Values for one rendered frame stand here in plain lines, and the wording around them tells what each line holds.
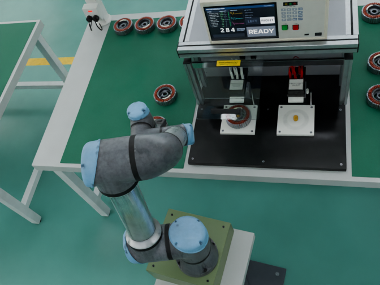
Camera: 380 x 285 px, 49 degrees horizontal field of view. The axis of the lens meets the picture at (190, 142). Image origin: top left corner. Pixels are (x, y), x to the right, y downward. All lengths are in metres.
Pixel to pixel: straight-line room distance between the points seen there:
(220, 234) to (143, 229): 0.39
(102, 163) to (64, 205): 1.88
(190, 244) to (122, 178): 0.38
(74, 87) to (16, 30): 0.72
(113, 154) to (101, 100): 1.18
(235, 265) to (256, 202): 0.94
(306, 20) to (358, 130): 0.53
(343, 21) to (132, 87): 1.04
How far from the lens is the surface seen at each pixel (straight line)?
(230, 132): 1.81
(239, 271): 1.60
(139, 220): 1.22
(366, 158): 1.77
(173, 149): 1.04
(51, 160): 2.10
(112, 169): 1.01
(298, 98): 1.76
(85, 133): 2.09
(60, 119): 2.22
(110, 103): 2.14
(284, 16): 1.56
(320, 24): 1.59
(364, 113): 1.88
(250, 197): 2.52
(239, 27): 1.61
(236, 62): 1.66
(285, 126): 1.80
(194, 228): 1.33
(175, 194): 2.61
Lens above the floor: 2.29
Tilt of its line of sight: 56 degrees down
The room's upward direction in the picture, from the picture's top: 24 degrees counter-clockwise
